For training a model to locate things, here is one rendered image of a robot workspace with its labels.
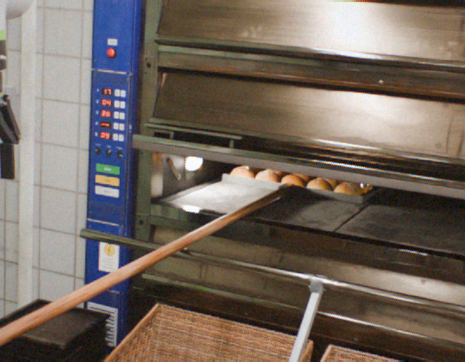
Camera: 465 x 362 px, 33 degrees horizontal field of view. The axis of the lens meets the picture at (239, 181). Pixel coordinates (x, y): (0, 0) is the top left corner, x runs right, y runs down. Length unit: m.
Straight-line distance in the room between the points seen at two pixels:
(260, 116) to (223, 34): 0.27
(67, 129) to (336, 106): 0.94
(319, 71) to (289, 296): 0.70
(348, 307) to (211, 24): 0.95
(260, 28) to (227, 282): 0.80
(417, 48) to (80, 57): 1.11
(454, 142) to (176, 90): 0.88
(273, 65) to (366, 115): 0.31
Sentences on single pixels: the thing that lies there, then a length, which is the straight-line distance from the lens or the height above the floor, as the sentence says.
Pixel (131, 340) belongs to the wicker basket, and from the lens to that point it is 2.55.
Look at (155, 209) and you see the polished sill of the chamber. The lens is 2.61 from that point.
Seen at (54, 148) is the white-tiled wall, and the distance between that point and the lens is 2.79.
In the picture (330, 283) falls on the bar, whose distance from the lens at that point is 2.02.
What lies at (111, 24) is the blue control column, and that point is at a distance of 2.59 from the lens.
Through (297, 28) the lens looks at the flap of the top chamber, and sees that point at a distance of 2.35.
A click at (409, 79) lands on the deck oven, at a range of 2.27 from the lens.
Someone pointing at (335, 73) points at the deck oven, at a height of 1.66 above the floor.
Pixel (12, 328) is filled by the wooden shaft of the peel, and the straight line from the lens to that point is 1.59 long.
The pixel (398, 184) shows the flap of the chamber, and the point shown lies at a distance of 2.15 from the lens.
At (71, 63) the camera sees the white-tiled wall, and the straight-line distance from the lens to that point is 2.72.
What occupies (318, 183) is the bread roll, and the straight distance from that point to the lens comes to 2.90.
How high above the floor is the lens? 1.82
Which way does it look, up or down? 12 degrees down
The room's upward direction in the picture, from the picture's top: 4 degrees clockwise
